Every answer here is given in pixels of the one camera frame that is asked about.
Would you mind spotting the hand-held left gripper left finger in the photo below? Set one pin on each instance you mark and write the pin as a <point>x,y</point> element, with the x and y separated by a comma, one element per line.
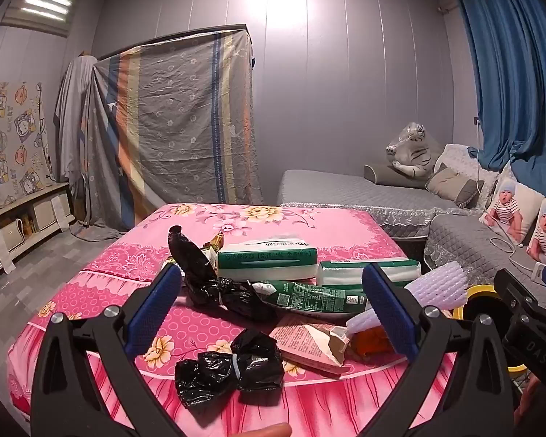
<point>157,305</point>

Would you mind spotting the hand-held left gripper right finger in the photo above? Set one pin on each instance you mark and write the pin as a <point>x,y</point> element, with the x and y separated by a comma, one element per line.
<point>389,309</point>

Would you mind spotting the small white foam fruit net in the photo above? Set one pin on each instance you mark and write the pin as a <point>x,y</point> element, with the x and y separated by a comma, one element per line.
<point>361,321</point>

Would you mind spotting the large white foam fruit net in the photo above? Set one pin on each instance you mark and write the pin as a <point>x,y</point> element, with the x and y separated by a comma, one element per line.
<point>437,286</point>

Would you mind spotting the green white tissue pack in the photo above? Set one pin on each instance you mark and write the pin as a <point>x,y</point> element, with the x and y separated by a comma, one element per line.
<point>264,259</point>
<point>346,275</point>

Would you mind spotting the long black plastic bag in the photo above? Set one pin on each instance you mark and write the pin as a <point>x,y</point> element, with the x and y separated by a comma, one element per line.
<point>195,264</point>

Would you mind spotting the torn pink paper box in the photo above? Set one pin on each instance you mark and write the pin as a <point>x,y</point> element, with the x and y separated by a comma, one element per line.
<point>300,341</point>

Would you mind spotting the person's right hand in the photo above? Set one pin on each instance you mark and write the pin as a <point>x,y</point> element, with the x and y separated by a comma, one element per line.
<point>533,398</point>

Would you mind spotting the person's left hand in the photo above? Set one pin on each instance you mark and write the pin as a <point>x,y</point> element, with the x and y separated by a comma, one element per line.
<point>264,430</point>

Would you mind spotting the pink floral bedsheet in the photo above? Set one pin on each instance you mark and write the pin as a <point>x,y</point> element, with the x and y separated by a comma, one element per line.
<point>118,291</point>

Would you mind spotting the small gold red wrapper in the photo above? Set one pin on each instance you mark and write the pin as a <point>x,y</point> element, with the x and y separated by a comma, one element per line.
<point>214,240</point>

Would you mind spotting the grey beige cushion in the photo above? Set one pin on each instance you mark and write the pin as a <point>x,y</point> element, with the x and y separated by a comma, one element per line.
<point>450,184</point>

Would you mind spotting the grey bolster pillow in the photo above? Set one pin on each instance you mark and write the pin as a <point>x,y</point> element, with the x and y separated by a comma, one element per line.
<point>382,175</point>

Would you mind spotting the grey quilted sofa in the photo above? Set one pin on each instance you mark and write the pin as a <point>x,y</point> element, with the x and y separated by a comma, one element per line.
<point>327,186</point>

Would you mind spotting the white patterned cushion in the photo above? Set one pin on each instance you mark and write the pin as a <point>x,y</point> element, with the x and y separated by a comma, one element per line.
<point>464,157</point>

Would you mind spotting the plastic wrapped tiger plush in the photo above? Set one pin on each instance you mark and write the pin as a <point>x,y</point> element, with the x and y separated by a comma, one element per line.
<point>414,154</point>

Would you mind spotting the low white shelf unit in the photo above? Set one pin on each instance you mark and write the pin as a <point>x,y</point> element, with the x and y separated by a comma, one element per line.
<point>9,236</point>

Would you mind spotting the striped grey floral cloth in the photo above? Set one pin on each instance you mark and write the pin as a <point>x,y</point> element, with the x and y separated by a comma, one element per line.
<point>173,123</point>

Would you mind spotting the blue curtain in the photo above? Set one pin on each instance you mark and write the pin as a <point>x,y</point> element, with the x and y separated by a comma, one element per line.
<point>514,77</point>

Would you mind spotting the plain grey cloth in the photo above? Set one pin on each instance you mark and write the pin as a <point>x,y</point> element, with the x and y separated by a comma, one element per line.
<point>70,114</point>

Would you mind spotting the cartoon print cloth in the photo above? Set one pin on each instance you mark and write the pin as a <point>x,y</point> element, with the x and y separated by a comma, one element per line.
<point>13,145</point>

